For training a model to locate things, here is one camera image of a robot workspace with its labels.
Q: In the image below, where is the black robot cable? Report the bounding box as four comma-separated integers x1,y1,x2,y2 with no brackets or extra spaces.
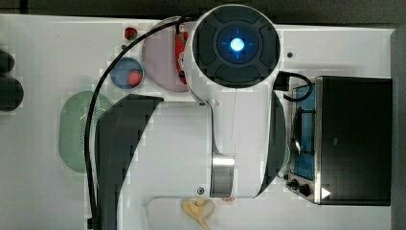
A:
83,14,200,230

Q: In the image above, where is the black round object lower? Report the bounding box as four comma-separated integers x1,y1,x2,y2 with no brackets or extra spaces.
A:
0,76,24,111

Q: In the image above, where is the black toaster oven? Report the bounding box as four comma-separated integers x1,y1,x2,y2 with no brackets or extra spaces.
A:
284,76,393,206

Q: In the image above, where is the black round object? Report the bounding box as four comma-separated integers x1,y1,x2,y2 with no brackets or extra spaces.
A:
0,51,15,74
0,76,24,111

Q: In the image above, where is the black round object upper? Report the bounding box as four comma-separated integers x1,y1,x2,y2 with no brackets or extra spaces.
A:
0,51,15,74

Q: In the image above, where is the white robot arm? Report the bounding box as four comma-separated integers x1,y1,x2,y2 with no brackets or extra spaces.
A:
95,5,286,230

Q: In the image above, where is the red strawberry on table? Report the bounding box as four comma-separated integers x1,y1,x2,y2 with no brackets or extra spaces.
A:
124,27,138,40

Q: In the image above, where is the blue small bowl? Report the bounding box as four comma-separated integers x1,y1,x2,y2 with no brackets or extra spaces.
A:
110,57,144,89

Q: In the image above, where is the red ketchup bottle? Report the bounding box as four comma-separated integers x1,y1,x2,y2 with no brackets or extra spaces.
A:
174,23,189,84

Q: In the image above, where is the purple round plate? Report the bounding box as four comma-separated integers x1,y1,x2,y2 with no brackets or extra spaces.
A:
142,26,188,93

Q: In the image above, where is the orange slice toy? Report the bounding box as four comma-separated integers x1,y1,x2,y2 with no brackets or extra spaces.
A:
222,197,235,202

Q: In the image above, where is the green mug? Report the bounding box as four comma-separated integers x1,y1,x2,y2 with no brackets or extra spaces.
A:
277,144,290,178

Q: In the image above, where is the green oval strainer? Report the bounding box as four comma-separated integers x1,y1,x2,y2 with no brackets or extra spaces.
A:
58,91,93,173

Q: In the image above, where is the red strawberry in bowl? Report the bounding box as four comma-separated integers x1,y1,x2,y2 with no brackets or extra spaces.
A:
127,71,143,87

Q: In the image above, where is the peeled banana toy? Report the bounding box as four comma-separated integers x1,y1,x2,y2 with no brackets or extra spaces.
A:
181,198,215,230

